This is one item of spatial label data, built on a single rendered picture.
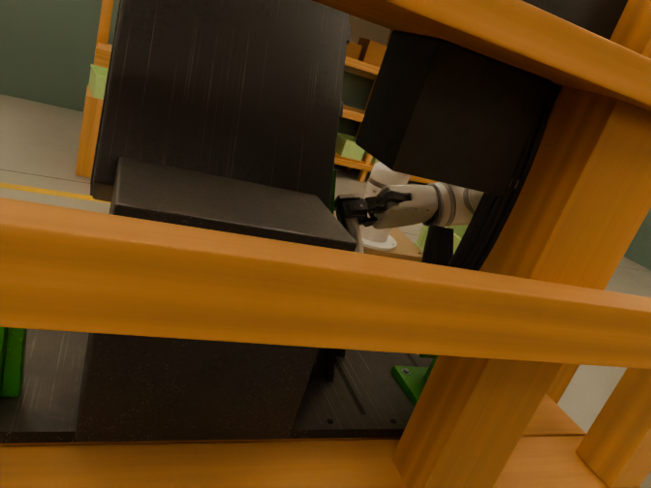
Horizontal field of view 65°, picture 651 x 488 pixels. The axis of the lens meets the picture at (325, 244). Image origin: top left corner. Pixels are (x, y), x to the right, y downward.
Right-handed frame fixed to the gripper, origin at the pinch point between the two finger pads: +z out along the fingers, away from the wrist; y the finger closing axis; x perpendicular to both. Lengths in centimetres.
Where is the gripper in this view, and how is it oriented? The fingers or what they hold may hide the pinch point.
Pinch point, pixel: (351, 212)
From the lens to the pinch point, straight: 90.6
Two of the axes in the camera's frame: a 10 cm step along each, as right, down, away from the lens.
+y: 2.5, -3.4, -9.0
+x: 1.9, 9.3, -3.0
